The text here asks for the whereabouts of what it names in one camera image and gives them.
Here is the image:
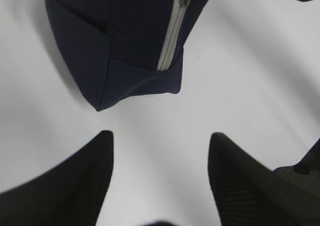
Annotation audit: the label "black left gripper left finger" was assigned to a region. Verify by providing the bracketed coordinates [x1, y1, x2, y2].
[0, 130, 114, 226]

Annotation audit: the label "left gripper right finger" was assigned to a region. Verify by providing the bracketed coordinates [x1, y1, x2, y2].
[208, 132, 320, 226]

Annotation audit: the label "navy blue lunch bag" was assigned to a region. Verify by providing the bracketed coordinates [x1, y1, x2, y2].
[45, 0, 208, 111]

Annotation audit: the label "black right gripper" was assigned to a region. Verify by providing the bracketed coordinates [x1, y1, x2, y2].
[273, 139, 320, 186]

